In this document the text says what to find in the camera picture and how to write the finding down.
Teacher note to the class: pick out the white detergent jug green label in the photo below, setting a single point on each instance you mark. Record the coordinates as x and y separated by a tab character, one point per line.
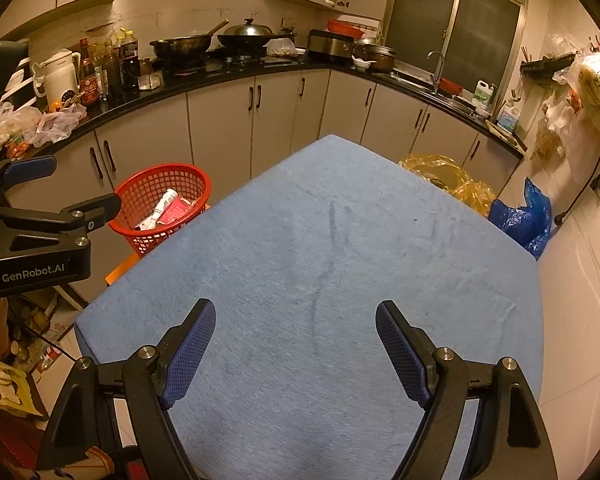
482	95

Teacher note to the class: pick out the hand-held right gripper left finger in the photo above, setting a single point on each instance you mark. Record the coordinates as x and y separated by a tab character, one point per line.
190	355

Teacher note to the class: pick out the small clear plastic bag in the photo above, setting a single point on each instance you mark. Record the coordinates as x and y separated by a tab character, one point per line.
282	49

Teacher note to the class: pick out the dark oil bottle yellow cap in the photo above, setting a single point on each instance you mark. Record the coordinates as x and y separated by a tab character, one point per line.
129	65

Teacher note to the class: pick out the window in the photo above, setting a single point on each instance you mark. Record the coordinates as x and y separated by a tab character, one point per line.
430	20

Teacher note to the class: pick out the wooden cutting board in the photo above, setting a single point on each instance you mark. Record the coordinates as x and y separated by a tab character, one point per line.
510	141

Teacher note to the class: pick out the red plastic basin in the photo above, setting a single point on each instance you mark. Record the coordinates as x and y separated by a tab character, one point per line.
345	26

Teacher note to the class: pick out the crumpled clear plastic bag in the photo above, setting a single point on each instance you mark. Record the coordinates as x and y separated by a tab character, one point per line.
55	125

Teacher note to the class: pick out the white bowl with spoon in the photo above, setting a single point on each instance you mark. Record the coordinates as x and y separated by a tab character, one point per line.
364	65

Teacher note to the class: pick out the blue tablecloth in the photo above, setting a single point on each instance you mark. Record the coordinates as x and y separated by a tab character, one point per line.
305	260

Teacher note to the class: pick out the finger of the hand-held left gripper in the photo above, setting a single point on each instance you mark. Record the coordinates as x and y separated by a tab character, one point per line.
80	212
30	167

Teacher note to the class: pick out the dark sauce bottle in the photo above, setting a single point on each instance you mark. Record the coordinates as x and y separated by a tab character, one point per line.
111	72

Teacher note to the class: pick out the red plastic mesh basket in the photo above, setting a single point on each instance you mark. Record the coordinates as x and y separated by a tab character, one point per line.
130	195

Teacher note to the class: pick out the white electric kettle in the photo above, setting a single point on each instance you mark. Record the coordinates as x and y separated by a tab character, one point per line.
57	80

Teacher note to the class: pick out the blue plastic bag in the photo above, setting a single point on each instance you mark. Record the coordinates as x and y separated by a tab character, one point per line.
520	220

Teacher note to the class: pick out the wall utensil rack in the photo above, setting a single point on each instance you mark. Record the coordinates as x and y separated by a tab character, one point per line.
545	65

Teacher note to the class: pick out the dark wok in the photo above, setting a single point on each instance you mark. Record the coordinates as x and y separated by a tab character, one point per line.
180	46

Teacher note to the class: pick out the patterned white fabric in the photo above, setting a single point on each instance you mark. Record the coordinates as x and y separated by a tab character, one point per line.
92	462

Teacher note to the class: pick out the steel faucet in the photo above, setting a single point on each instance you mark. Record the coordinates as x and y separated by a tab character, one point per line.
439	80

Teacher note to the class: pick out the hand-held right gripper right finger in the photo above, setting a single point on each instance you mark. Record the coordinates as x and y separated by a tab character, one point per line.
402	355

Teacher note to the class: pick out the wok with steel lid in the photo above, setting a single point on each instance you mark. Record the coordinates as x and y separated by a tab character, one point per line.
250	32

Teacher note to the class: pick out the yellow plastic bag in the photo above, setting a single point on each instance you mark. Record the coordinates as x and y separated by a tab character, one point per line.
445	170

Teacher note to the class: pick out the red label sauce bottle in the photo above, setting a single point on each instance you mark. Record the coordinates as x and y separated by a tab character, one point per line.
89	90

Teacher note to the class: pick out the steel cooking pot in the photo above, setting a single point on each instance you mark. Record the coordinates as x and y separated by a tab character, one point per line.
380	57

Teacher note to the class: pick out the grey kitchen cabinet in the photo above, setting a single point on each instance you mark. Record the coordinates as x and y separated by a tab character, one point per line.
220	125

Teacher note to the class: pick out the white bottle blue label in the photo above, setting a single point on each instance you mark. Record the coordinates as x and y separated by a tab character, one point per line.
507	120

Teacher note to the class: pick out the clear hanging plastic bag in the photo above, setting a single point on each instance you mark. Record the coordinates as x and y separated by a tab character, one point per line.
555	130

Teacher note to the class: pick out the yellow white rag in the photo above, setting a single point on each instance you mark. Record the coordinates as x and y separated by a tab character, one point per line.
10	385

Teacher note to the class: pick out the white appliance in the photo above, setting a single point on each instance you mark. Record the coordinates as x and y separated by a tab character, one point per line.
22	80

